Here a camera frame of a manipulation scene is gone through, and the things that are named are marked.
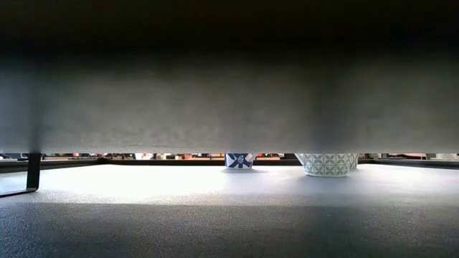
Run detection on blue white pattern mug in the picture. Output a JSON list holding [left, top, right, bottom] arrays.
[[224, 153, 257, 170]]

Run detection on green floral tile mug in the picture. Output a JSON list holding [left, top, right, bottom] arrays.
[[294, 153, 354, 178]]

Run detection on grey shelf board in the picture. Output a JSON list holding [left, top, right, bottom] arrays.
[[0, 0, 459, 156]]

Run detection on black metal shelf leg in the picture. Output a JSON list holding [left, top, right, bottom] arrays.
[[0, 153, 42, 197]]

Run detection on black table edge rail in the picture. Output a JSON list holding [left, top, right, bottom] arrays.
[[0, 158, 459, 173]]

